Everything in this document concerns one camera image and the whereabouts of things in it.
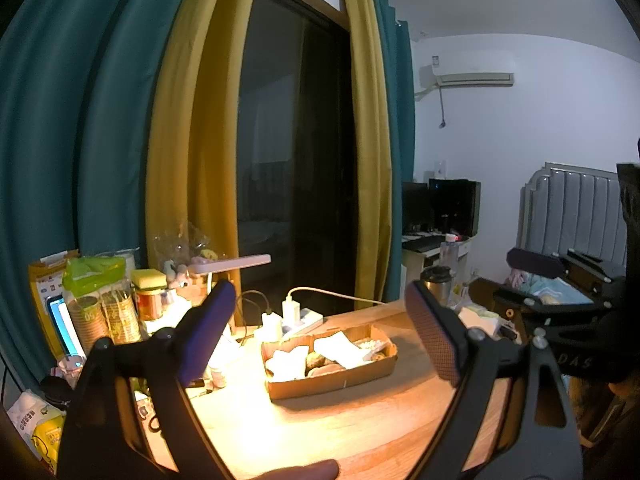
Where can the brown scrub pad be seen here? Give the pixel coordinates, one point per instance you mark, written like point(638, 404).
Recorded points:
point(316, 360)

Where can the yellow curtain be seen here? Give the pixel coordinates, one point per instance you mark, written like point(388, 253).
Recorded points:
point(367, 135)
point(195, 135)

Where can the grey padded headboard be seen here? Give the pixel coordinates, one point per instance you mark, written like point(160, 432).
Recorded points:
point(570, 215)

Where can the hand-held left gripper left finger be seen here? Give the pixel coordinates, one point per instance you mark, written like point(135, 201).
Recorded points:
point(205, 330)

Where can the green wipes packet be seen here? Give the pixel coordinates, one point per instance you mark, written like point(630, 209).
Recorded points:
point(92, 272)

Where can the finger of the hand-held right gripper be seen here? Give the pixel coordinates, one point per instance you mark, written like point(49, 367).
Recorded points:
point(530, 310)
point(535, 260)

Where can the white power strip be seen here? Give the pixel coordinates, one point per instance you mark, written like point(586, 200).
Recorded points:
point(307, 322)

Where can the white desk lamp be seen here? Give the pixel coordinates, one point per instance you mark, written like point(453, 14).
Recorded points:
point(235, 261)

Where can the printed paper cup stack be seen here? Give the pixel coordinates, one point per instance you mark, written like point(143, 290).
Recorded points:
point(89, 325)
point(120, 317)

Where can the yellow plastic bag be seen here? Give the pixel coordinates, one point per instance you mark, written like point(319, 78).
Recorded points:
point(47, 442)

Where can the steel tumbler with black lid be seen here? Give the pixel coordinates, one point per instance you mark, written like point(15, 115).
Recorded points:
point(436, 287)

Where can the yellow and green sponge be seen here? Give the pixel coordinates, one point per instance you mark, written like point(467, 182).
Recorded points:
point(148, 279)

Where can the small printed packet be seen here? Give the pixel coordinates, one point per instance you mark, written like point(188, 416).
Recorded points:
point(372, 347)

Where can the clear plastic bottle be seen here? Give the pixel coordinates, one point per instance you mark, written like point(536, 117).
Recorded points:
point(450, 252)

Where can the black computer monitor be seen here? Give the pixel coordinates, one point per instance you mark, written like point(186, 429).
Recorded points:
point(455, 207)

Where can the yellow printed box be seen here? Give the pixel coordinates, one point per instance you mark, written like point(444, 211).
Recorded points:
point(42, 285)

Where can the clear bag with plush toys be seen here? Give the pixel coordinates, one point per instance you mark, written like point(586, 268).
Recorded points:
point(185, 250)

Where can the shallow cardboard box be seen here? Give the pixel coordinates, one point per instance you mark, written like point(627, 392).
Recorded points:
point(330, 387)

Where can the lit phone screen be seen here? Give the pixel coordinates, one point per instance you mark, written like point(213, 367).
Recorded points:
point(62, 327)

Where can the white cloth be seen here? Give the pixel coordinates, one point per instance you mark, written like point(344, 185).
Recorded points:
point(342, 350)

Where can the black keyboard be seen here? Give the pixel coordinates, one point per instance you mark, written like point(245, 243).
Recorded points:
point(425, 245)

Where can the teal curtain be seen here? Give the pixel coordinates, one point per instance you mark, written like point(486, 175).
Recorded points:
point(402, 110)
point(75, 110)

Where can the white wall air conditioner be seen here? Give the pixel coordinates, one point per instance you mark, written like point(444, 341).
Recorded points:
point(470, 74)

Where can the red tin can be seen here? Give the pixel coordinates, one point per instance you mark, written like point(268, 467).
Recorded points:
point(150, 305)

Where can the white wall socket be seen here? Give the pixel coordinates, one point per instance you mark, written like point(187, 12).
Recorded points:
point(442, 167)

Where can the dark glass sliding door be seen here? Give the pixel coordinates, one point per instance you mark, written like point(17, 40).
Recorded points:
point(295, 160)

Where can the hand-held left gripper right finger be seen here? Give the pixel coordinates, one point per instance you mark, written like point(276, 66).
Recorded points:
point(435, 340)

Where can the person's left hand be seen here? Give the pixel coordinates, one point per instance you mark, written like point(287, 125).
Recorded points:
point(295, 472)

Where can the white computer desk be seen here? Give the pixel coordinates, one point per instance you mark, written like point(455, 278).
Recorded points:
point(412, 270)

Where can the light blue printed blanket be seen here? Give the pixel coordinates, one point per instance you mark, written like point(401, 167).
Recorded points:
point(550, 290)

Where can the white plastic bag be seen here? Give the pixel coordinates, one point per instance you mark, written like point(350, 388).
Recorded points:
point(30, 412)

